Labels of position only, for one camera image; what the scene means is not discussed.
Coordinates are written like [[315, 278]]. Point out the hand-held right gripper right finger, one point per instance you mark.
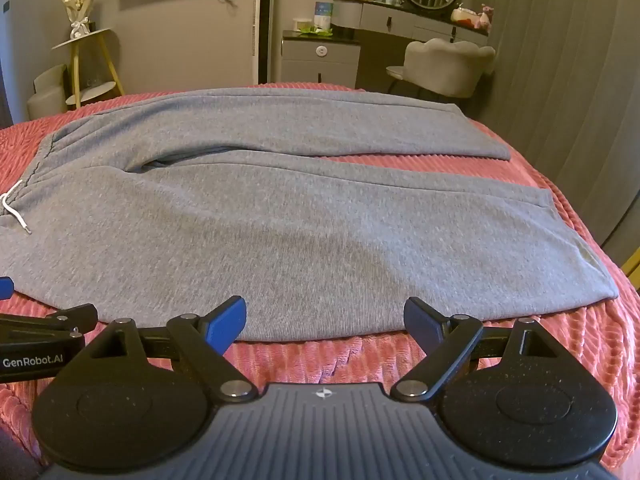
[[422, 319]]

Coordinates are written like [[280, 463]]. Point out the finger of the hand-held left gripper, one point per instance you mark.
[[5, 288], [75, 316]]

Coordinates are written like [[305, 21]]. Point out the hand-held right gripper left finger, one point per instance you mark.
[[227, 322]]

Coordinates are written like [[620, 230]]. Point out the grey pants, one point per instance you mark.
[[280, 230]]

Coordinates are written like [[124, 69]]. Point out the pink ribbed bedspread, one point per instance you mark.
[[320, 365]]

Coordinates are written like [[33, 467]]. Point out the grey shell-back chair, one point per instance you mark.
[[445, 67]]

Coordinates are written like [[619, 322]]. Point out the white side table yellow legs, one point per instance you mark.
[[85, 39]]

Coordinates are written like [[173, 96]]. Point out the grey curtain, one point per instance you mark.
[[560, 85]]

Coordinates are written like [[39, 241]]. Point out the grey nightstand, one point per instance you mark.
[[320, 60]]

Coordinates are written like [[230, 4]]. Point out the wrapped flower bouquet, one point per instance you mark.
[[79, 2]]

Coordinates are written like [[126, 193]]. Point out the grey dressing table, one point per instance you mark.
[[380, 20]]

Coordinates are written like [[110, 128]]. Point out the green item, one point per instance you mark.
[[320, 32]]

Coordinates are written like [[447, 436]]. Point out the white and red toy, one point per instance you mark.
[[464, 16]]

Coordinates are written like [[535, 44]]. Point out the pink plush toy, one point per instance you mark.
[[486, 16]]

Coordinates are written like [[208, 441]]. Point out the blue and white box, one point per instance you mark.
[[324, 15]]

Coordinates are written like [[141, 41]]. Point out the yellow frame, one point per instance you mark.
[[632, 270]]

